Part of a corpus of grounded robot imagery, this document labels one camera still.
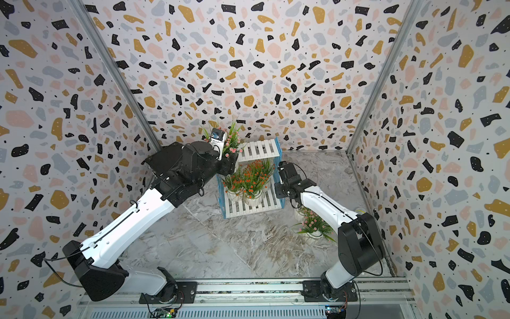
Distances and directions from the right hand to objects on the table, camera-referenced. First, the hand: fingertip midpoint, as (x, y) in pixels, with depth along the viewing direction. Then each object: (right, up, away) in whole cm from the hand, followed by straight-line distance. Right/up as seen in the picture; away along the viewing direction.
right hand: (282, 186), depth 90 cm
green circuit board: (-43, -43, -19) cm, 64 cm away
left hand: (-21, +15, -20) cm, 32 cm away
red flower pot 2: (-14, -4, +2) cm, 14 cm away
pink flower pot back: (+9, -10, -8) cm, 16 cm away
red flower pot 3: (-9, +7, +2) cm, 12 cm away
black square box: (-61, +10, +20) cm, 65 cm away
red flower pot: (-21, +1, -3) cm, 21 cm away
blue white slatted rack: (-6, +16, -4) cm, 18 cm away
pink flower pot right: (+11, -14, -13) cm, 22 cm away
